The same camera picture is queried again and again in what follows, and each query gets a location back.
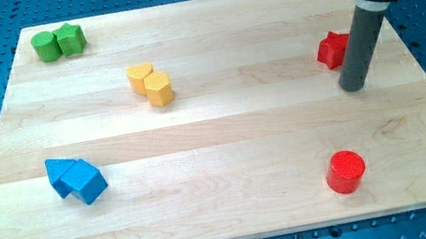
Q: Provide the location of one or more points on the green star block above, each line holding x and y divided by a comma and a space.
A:
71, 39

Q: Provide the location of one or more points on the red star block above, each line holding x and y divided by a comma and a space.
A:
331, 50

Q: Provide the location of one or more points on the green cylinder block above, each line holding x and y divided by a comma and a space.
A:
46, 46

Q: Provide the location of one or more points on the wooden board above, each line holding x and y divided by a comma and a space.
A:
242, 151

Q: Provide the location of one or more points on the yellow heart block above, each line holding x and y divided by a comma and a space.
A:
136, 75

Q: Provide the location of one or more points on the yellow hexagon block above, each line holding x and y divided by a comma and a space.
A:
158, 89

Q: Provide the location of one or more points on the blue triangle block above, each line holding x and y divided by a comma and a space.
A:
55, 169

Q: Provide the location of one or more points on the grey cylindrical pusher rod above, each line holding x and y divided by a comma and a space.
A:
363, 37

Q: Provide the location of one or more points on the red cylinder block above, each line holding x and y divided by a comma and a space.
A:
345, 171

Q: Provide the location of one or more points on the blue cube block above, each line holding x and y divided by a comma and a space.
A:
84, 181

